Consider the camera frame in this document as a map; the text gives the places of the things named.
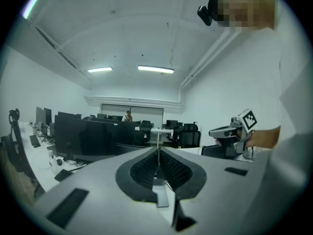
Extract black head-mounted camera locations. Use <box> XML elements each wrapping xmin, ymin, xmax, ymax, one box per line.
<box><xmin>197</xmin><ymin>5</ymin><xmax>214</xmax><ymax>27</ymax></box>

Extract grey-backed monitor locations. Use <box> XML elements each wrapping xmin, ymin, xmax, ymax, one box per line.
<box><xmin>35</xmin><ymin>106</ymin><xmax>46</xmax><ymax>132</ymax></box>

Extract person's head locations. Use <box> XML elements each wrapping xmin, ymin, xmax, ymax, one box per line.
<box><xmin>216</xmin><ymin>0</ymin><xmax>280</xmax><ymax>30</ymax></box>

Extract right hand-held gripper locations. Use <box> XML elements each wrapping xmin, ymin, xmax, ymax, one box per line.
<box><xmin>208</xmin><ymin>109</ymin><xmax>259</xmax><ymax>160</ymax></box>

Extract person's right forearm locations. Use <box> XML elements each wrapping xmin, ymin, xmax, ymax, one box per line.
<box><xmin>246</xmin><ymin>125</ymin><xmax>282</xmax><ymax>150</ymax></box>

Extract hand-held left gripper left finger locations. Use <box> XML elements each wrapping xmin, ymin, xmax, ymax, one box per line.
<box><xmin>33</xmin><ymin>146</ymin><xmax>176</xmax><ymax>235</ymax></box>

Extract black full-size keyboard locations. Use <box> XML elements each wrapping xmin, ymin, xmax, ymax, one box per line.
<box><xmin>54</xmin><ymin>168</ymin><xmax>73</xmax><ymax>183</ymax></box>

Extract white window blind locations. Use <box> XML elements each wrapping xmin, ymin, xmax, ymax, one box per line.
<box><xmin>129</xmin><ymin>106</ymin><xmax>164</xmax><ymax>129</ymax></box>
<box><xmin>101</xmin><ymin>103</ymin><xmax>131</xmax><ymax>119</ymax></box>

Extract black office chair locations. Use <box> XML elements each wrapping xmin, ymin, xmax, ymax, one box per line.
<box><xmin>139</xmin><ymin>120</ymin><xmax>154</xmax><ymax>142</ymax></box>
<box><xmin>0</xmin><ymin>108</ymin><xmax>40</xmax><ymax>185</ymax></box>
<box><xmin>167</xmin><ymin>125</ymin><xmax>184</xmax><ymax>146</ymax></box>
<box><xmin>179</xmin><ymin>123</ymin><xmax>202</xmax><ymax>149</ymax></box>

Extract small clear bottle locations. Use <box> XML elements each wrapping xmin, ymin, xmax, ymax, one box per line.
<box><xmin>47</xmin><ymin>150</ymin><xmax>56</xmax><ymax>169</ymax></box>

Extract long ceiling light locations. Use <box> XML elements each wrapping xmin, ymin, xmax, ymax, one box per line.
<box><xmin>87</xmin><ymin>67</ymin><xmax>113</xmax><ymax>73</ymax></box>
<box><xmin>137</xmin><ymin>65</ymin><xmax>175</xmax><ymax>74</ymax></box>

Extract black tilted monitor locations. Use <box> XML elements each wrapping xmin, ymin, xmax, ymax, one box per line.
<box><xmin>54</xmin><ymin>115</ymin><xmax>118</xmax><ymax>157</ymax></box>

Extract large black monitor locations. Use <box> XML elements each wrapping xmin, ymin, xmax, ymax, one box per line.
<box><xmin>114</xmin><ymin>120</ymin><xmax>142</xmax><ymax>147</ymax></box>

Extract person's white shirt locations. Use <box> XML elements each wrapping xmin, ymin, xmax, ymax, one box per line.
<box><xmin>234</xmin><ymin>21</ymin><xmax>313</xmax><ymax>230</ymax></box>

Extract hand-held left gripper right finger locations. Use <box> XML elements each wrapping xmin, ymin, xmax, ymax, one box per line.
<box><xmin>159</xmin><ymin>146</ymin><xmax>273</xmax><ymax>235</ymax></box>

